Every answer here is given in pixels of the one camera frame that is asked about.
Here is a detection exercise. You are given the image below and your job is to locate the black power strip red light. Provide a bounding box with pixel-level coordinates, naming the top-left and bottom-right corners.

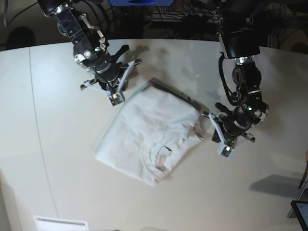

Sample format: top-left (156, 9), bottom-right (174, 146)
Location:
top-left (149, 12), bottom-right (226, 26)

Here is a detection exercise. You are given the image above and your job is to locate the grey tablet stand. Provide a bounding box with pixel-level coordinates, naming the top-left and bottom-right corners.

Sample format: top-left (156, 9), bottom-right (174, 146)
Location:
top-left (287, 181), bottom-right (308, 218)

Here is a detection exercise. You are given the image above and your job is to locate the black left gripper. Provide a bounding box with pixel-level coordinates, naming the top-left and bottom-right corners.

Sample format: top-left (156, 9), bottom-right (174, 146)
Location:
top-left (212, 122), bottom-right (245, 147)

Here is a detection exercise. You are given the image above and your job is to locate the blue box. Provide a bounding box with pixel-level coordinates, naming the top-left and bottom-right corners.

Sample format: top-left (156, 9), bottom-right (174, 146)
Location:
top-left (108, 0), bottom-right (174, 6)

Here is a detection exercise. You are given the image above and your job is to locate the white paper sheet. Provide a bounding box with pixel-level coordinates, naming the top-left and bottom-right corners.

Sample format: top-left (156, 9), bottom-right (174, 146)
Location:
top-left (33, 216), bottom-right (90, 231)

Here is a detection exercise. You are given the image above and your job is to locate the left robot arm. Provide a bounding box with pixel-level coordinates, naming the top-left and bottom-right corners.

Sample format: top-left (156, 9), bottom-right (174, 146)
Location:
top-left (212, 0), bottom-right (269, 147)

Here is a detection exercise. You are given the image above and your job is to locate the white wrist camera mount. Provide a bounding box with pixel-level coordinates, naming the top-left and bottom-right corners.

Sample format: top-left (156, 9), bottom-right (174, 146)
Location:
top-left (201, 111), bottom-right (256, 160)
top-left (80, 59), bottom-right (142, 107)

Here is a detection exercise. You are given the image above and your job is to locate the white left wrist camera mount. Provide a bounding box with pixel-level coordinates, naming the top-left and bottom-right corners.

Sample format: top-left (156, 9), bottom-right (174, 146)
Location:
top-left (201, 111), bottom-right (256, 160)

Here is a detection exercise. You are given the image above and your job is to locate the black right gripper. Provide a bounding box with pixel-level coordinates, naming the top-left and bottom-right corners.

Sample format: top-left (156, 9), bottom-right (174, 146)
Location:
top-left (97, 72), bottom-right (124, 92)

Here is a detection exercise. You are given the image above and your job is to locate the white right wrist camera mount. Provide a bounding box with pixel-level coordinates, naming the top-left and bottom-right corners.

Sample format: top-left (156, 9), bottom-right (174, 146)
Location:
top-left (80, 59), bottom-right (142, 107)

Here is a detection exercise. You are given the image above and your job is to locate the white T-shirt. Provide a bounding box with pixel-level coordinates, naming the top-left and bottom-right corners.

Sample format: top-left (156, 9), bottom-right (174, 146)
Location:
top-left (94, 78), bottom-right (205, 186)

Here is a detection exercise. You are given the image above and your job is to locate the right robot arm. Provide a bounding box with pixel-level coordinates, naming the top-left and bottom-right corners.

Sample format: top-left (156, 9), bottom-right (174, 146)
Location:
top-left (38, 0), bottom-right (129, 94)

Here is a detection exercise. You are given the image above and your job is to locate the dark tablet screen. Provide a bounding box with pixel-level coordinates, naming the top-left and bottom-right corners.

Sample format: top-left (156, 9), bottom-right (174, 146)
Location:
top-left (291, 200), bottom-right (308, 231)

